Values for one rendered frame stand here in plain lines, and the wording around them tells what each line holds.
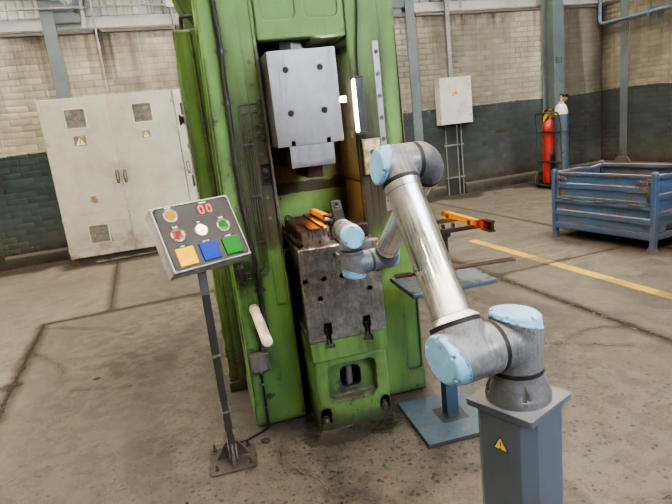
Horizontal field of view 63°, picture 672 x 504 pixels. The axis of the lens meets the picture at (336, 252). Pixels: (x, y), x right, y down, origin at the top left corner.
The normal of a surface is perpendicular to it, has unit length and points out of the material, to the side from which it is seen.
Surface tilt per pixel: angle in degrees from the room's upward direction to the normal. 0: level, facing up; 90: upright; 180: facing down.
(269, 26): 90
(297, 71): 90
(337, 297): 90
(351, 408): 89
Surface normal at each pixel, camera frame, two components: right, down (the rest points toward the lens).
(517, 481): -0.76, 0.23
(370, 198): 0.26, 0.19
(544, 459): 0.64, 0.11
